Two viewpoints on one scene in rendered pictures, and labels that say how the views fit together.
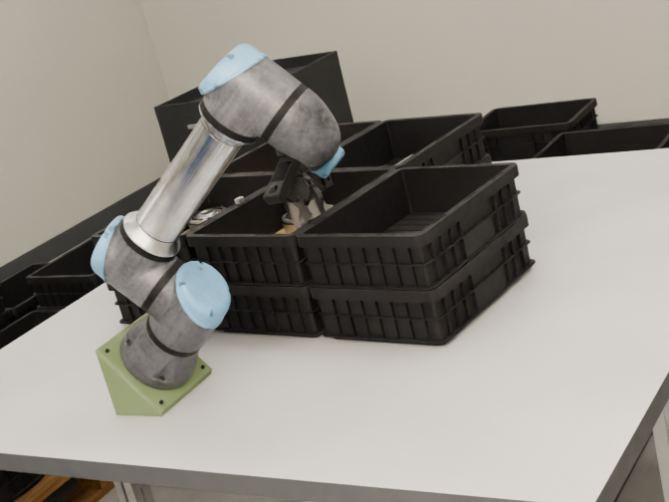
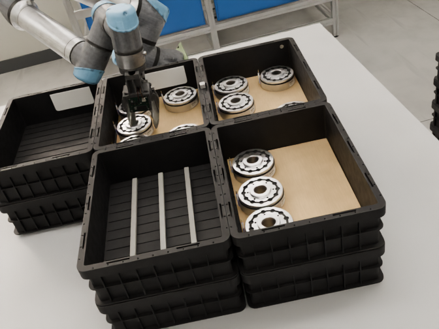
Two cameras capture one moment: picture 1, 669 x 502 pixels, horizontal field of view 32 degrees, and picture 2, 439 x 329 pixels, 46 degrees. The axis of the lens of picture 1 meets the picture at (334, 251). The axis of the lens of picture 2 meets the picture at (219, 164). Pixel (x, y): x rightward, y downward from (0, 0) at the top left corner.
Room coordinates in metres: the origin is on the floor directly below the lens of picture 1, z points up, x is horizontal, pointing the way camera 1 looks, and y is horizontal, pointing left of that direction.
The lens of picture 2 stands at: (3.53, -0.63, 1.63)
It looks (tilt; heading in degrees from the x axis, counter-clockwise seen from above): 37 degrees down; 141
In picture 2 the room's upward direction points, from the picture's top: 13 degrees counter-clockwise
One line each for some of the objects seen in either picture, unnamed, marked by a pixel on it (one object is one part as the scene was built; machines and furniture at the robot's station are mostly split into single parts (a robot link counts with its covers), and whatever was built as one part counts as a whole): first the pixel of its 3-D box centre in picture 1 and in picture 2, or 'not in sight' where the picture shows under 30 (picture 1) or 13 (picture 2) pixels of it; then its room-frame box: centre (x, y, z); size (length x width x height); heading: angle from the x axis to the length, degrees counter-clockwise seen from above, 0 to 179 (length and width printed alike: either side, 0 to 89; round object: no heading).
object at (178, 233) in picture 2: (396, 165); (159, 210); (2.74, -0.20, 0.87); 0.40 x 0.30 x 0.11; 140
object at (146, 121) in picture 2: not in sight; (134, 125); (2.39, 0.01, 0.86); 0.10 x 0.10 x 0.01
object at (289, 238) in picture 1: (294, 206); (151, 102); (2.43, 0.06, 0.92); 0.40 x 0.30 x 0.02; 140
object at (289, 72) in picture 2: not in sight; (276, 74); (2.59, 0.42, 0.86); 0.10 x 0.10 x 0.01
